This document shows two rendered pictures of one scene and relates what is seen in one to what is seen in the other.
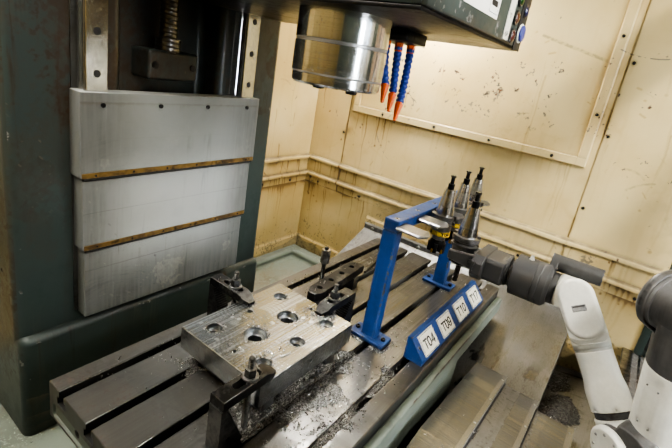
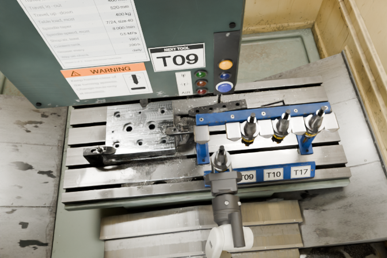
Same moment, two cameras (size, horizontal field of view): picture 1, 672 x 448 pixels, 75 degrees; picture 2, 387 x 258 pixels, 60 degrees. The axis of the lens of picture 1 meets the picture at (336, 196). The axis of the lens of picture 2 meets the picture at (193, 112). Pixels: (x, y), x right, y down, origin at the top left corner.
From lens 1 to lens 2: 1.13 m
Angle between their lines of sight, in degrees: 60
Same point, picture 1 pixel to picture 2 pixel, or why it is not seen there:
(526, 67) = not seen: outside the picture
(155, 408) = (90, 132)
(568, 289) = (213, 233)
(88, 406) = (74, 118)
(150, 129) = not seen: hidden behind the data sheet
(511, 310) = (363, 192)
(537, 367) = (330, 233)
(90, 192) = not seen: hidden behind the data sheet
